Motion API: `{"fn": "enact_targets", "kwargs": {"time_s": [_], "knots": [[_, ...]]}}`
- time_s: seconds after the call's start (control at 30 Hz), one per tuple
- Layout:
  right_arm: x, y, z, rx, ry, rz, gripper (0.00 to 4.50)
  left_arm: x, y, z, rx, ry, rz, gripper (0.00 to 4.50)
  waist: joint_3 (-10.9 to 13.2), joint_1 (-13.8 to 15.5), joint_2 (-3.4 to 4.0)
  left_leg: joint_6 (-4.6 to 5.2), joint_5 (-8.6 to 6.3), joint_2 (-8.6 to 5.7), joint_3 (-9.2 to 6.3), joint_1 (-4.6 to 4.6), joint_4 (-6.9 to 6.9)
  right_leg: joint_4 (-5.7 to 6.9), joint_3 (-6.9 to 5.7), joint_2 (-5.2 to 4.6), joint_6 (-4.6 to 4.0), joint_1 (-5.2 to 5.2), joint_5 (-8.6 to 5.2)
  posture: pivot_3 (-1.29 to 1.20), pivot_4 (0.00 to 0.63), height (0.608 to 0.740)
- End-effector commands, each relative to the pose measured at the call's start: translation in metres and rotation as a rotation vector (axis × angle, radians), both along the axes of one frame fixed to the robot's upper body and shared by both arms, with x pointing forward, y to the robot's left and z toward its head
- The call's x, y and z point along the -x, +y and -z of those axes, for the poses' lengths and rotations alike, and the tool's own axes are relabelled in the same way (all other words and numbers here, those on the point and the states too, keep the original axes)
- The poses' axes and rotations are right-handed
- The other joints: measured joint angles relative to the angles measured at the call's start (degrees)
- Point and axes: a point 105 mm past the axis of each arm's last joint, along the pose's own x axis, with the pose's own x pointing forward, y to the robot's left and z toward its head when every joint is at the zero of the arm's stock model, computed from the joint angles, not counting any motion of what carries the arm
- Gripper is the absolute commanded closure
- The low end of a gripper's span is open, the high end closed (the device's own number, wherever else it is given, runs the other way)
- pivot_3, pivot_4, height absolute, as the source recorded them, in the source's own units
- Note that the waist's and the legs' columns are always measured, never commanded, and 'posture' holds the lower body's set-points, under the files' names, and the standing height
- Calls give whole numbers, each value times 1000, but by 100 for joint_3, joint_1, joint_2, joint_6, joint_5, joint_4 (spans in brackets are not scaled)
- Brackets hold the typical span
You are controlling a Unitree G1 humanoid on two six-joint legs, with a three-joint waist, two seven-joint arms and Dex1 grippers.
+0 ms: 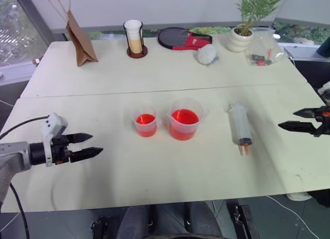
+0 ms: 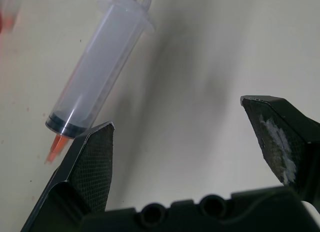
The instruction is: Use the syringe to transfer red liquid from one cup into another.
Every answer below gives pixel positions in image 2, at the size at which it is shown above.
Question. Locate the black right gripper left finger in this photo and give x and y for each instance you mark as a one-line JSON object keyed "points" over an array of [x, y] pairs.
{"points": [[87, 167]]}

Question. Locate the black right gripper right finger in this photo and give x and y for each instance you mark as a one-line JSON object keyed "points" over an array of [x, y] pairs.
{"points": [[287, 132]]}

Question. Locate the clear plastic syringe orange tip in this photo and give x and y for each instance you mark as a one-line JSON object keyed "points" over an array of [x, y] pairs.
{"points": [[100, 74]]}

